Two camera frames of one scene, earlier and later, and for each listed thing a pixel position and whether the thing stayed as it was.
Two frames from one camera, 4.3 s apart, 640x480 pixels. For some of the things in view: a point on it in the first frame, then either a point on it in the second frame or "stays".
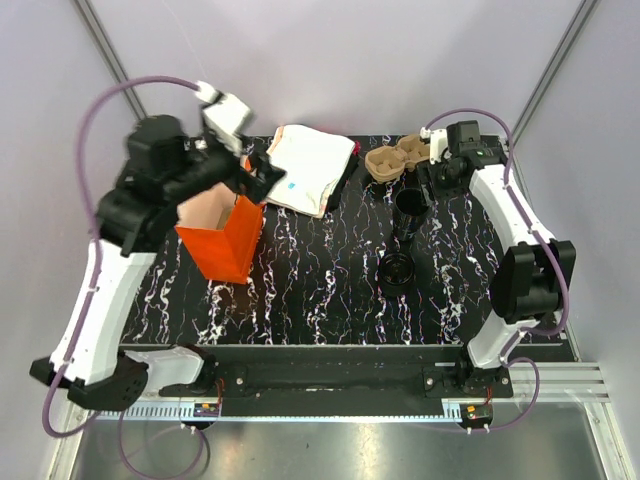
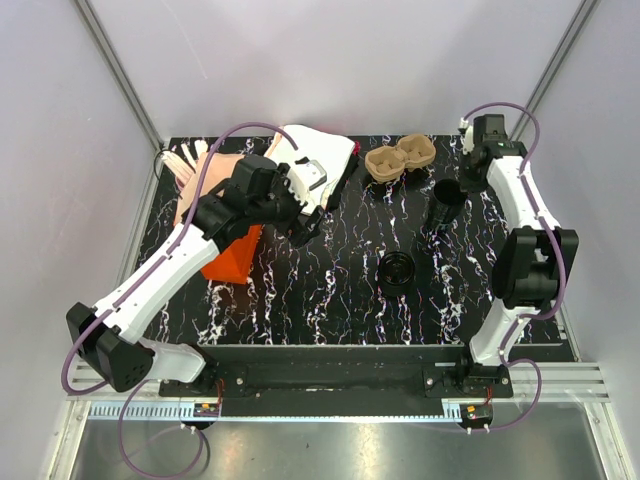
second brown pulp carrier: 387,164 stays
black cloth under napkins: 336,193 stays
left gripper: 256,185 to 294,229
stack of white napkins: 312,160 stays
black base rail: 339,380 stays
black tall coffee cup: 410,207 to 447,203
